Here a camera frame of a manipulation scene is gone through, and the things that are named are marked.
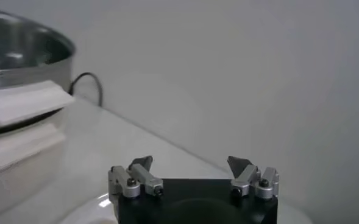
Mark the stainless steel steamer basket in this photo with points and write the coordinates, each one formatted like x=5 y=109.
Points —
x=20 y=48

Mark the white electric cooker base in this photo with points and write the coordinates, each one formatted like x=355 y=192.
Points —
x=20 y=103

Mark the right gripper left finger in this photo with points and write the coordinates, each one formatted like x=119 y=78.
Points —
x=121 y=179

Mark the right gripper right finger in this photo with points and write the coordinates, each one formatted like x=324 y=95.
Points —
x=246 y=176

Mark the round white plate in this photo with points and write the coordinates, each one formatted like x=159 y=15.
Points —
x=87 y=213

